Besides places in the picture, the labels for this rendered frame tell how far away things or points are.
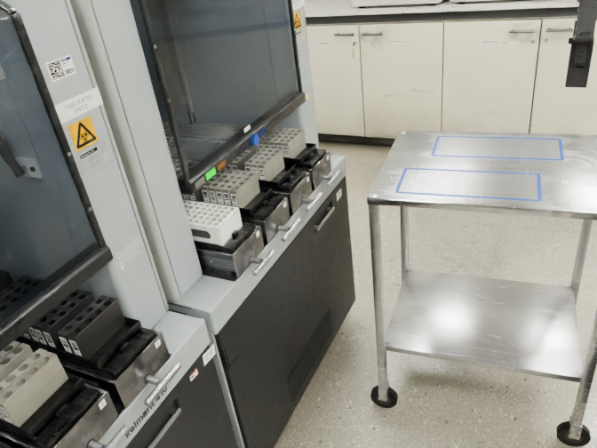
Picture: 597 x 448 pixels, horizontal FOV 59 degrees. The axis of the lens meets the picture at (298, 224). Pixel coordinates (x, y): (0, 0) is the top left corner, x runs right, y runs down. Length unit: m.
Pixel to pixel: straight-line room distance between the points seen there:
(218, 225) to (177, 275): 0.15
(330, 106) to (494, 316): 2.21
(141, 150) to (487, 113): 2.60
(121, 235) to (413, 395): 1.23
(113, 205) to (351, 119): 2.75
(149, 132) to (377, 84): 2.53
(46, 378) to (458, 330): 1.22
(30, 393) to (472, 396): 1.41
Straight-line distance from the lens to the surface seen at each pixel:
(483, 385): 2.00
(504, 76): 3.32
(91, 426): 1.02
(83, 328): 1.04
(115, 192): 1.05
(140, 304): 1.16
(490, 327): 1.79
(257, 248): 1.33
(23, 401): 1.00
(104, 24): 1.04
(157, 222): 1.15
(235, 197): 1.36
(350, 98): 3.59
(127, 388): 1.05
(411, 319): 1.80
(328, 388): 1.97
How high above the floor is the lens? 1.49
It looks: 31 degrees down
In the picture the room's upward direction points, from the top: 8 degrees counter-clockwise
